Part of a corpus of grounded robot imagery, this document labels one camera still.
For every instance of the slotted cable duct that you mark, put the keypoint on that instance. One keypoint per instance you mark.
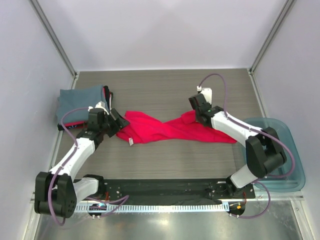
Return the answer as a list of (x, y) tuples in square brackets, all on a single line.
[(90, 207)]

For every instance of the aluminium frame post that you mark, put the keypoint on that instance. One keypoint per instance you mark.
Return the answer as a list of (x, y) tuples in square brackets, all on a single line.
[(280, 19), (52, 35)]

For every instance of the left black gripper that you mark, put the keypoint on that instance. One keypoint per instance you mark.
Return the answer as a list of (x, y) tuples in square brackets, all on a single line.
[(119, 121)]

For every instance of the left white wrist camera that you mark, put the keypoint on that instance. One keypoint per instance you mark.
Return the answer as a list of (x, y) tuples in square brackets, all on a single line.
[(99, 105)]

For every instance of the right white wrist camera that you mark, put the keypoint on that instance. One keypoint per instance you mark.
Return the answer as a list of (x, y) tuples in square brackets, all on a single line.
[(206, 92)]

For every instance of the blue plastic bin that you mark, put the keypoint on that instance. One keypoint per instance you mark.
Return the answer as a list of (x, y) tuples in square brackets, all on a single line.
[(294, 182)]

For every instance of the folded grey-blue t shirt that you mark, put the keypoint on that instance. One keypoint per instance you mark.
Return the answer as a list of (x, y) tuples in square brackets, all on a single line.
[(77, 102)]

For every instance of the folded black t shirt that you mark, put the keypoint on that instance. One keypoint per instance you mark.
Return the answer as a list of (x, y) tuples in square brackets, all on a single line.
[(107, 92)]

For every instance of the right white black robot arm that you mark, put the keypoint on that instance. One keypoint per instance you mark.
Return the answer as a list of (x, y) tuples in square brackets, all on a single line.
[(264, 151)]

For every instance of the right aluminium frame post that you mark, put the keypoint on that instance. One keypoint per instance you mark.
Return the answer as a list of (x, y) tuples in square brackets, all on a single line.
[(280, 19)]

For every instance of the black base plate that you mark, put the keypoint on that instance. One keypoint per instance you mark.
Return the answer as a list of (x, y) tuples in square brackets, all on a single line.
[(173, 192)]

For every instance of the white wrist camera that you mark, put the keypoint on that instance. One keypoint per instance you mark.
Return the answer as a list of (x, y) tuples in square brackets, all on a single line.
[(99, 105), (206, 92)]

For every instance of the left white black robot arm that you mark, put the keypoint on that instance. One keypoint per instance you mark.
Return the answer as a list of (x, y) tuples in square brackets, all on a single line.
[(56, 191)]

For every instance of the left aluminium frame post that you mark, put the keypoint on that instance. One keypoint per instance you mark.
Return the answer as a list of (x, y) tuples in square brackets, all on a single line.
[(52, 35)]

